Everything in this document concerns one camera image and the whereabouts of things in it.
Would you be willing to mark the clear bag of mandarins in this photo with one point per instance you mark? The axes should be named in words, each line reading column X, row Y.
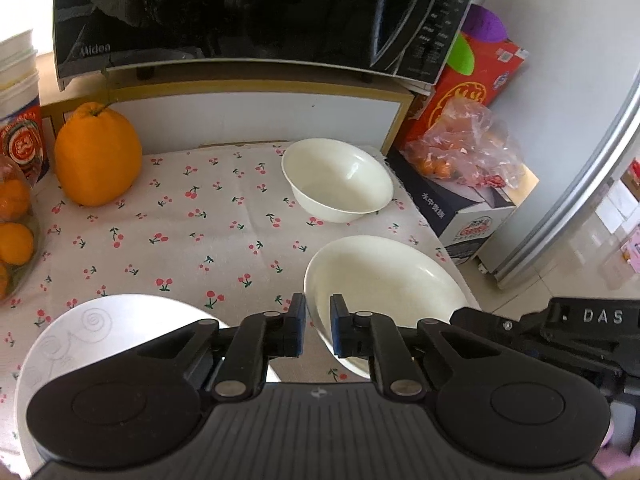
column 17, row 230

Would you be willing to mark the pink plastic bag of fruit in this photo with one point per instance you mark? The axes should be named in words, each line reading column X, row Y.
column 465, row 135

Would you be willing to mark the white plate with swirl pattern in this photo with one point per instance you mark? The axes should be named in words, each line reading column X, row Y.
column 100, row 330

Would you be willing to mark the white paper note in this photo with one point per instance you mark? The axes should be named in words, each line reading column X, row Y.
column 615, row 205

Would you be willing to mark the white bowl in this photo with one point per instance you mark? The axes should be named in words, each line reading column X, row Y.
column 340, row 180
column 380, row 280

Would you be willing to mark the person's right hand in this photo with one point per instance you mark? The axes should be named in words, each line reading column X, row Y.
column 622, row 467

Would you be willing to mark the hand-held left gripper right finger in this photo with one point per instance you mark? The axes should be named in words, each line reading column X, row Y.
column 340, row 327

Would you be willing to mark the cherry print tablecloth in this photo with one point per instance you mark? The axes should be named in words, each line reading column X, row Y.
column 200, row 240

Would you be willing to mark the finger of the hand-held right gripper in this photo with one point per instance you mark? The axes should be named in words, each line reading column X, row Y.
column 500, row 330

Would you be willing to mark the black microwave oven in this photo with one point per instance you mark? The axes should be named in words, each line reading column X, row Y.
column 250, row 10

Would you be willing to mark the silver refrigerator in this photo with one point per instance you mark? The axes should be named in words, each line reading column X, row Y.
column 575, row 185

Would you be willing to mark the paper cup stack red label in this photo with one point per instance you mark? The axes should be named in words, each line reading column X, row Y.
column 20, row 110

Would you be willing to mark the dark printed carton box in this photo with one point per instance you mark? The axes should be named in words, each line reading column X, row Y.
column 440, row 210

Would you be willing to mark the red printed carton box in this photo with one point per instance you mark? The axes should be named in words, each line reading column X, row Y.
column 465, row 85

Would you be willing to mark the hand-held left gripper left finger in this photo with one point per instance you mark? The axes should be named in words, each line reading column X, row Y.
column 298, row 325

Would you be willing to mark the large orange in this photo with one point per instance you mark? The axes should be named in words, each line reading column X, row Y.
column 97, row 155

